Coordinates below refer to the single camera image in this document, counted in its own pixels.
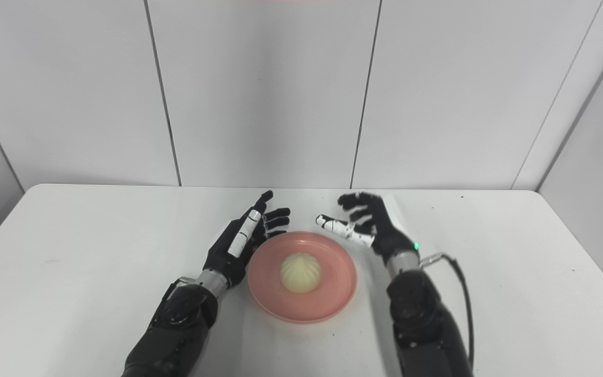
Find white steamed bun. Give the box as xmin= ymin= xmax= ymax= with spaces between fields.
xmin=280 ymin=253 xmax=322 ymax=294

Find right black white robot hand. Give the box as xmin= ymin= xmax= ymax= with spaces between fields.
xmin=316 ymin=192 xmax=420 ymax=263

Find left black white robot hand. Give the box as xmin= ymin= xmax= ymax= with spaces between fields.
xmin=203 ymin=190 xmax=292 ymax=290

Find pink round plate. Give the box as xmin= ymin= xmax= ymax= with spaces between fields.
xmin=247 ymin=231 xmax=358 ymax=324

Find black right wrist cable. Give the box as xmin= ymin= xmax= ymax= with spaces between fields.
xmin=420 ymin=253 xmax=476 ymax=370

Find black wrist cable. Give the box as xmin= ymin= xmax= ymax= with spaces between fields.
xmin=420 ymin=253 xmax=476 ymax=370
xmin=161 ymin=278 xmax=197 ymax=309

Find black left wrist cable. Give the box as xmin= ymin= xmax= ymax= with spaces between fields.
xmin=161 ymin=278 xmax=197 ymax=309

